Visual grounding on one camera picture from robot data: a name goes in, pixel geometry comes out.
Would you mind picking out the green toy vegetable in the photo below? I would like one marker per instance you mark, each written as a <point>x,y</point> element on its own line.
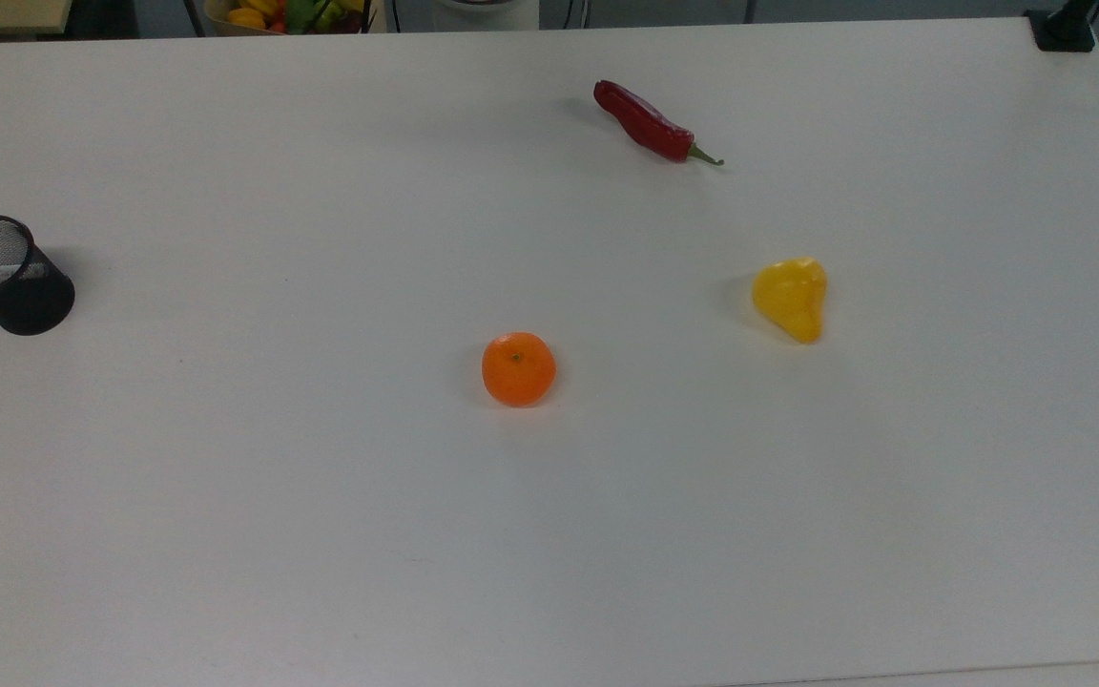
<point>301,13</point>

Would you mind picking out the red chili pepper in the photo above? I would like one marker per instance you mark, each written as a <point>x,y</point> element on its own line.
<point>645,122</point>

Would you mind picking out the black mesh pen cup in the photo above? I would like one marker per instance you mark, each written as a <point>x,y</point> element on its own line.
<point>30,305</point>

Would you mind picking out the orange mandarin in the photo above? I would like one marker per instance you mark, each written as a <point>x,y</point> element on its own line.
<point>518,369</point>

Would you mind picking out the yellow toy fruit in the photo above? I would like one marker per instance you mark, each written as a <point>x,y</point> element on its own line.
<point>246,17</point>

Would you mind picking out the beige basket of toy produce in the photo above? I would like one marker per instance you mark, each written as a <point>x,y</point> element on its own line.
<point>225,27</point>

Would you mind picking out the yellow bell pepper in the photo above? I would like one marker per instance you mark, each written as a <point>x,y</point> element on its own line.
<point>793,298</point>

